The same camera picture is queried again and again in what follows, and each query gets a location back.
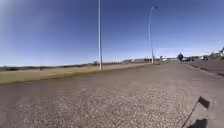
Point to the road sign on post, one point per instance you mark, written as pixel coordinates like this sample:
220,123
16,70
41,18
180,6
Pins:
180,57

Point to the dark vehicle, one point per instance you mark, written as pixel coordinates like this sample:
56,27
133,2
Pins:
205,58

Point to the low distant buildings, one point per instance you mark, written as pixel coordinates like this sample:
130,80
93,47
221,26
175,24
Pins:
133,60

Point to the grey gravel asphalt path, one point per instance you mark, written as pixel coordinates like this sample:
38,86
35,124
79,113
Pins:
126,96

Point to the dry grass strip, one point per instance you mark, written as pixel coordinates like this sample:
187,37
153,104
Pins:
50,72

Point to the curved street lamp pole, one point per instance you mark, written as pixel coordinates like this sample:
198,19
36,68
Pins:
150,36

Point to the grey asphalt road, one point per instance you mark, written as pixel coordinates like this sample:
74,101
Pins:
211,65

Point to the tall pale pole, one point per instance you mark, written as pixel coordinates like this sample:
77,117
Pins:
99,36

